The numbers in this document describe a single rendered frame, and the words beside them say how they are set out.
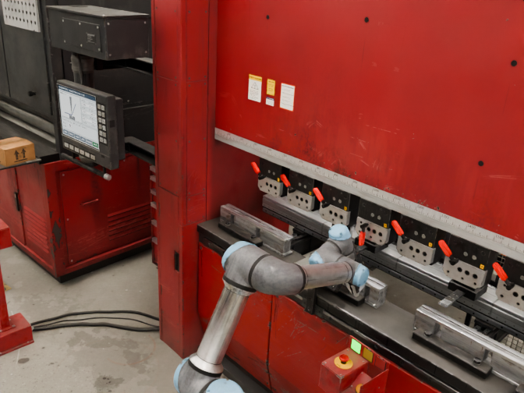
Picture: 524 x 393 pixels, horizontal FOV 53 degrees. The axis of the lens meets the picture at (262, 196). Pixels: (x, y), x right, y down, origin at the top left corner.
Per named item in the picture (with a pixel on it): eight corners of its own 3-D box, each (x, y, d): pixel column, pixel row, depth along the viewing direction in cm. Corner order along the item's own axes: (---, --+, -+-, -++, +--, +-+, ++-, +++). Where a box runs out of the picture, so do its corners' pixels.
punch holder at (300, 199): (286, 202, 248) (288, 169, 242) (299, 198, 254) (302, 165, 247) (309, 213, 238) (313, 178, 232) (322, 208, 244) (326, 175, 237)
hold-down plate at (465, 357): (411, 338, 208) (412, 331, 207) (419, 332, 211) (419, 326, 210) (484, 380, 188) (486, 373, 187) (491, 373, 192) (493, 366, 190)
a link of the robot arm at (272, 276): (282, 271, 150) (375, 261, 185) (256, 256, 157) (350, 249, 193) (272, 309, 152) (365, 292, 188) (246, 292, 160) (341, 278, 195)
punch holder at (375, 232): (354, 233, 222) (359, 197, 215) (366, 228, 227) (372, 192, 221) (384, 247, 212) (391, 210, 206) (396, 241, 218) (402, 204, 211)
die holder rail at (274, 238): (220, 221, 294) (220, 206, 290) (228, 218, 298) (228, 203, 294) (284, 257, 261) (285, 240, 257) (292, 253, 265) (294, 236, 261)
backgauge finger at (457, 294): (428, 301, 212) (430, 291, 210) (459, 280, 229) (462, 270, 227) (455, 315, 204) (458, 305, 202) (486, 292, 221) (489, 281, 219)
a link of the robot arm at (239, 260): (191, 417, 161) (260, 252, 158) (164, 389, 171) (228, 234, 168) (218, 413, 170) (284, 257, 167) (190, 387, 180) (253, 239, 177)
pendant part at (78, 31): (61, 168, 294) (44, 5, 260) (100, 158, 311) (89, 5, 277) (113, 195, 263) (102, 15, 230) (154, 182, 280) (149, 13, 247)
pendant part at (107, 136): (61, 147, 282) (55, 79, 268) (82, 143, 290) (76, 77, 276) (110, 171, 255) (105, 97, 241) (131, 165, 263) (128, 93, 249)
